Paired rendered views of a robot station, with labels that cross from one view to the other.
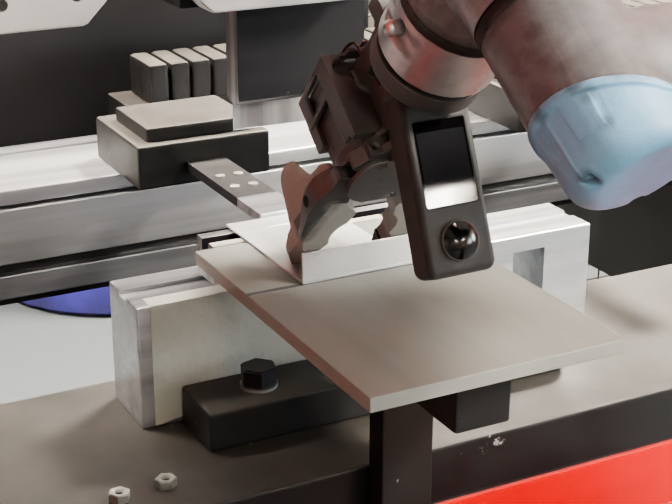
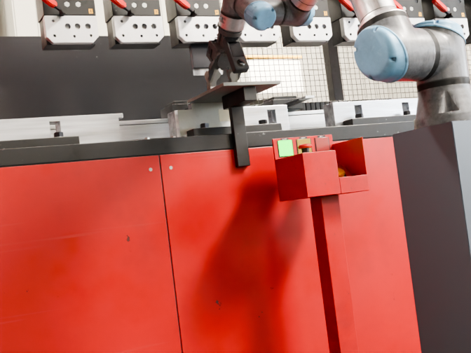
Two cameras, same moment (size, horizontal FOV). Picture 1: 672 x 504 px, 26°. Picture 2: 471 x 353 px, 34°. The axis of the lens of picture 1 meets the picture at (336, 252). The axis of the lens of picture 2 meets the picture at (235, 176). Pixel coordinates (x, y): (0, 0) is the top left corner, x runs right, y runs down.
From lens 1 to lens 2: 1.53 m
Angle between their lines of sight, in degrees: 24
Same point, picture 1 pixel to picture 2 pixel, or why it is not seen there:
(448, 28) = (230, 12)
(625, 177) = (261, 17)
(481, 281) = not seen: hidden behind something
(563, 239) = (280, 108)
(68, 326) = not seen: hidden behind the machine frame
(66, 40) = (149, 114)
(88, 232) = (160, 132)
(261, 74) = (198, 61)
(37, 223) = (147, 129)
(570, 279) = (284, 119)
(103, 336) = not seen: hidden behind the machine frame
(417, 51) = (225, 20)
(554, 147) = (248, 16)
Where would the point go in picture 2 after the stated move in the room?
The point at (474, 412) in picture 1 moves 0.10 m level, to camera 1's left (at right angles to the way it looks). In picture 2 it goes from (248, 96) to (213, 100)
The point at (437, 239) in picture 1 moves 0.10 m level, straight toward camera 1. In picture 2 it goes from (235, 61) to (232, 55)
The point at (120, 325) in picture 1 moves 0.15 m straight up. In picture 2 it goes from (170, 121) to (165, 72)
